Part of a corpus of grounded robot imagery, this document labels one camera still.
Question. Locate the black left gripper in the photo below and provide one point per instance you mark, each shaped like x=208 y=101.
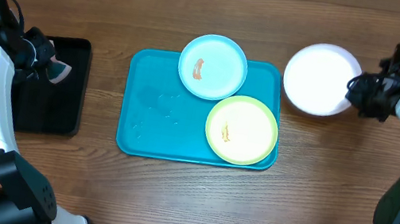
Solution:
x=37 y=35

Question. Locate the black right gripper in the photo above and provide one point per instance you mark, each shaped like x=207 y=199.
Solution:
x=355 y=98

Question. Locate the white plate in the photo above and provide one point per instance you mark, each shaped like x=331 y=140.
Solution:
x=315 y=79

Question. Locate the green rimmed plate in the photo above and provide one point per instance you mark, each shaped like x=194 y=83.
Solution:
x=241 y=130

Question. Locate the light blue plate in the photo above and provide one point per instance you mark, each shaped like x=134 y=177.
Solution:
x=212 y=67

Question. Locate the black plastic tray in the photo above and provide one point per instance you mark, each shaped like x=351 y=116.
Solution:
x=42 y=107

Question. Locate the blue plastic tray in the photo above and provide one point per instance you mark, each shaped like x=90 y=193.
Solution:
x=160 y=118

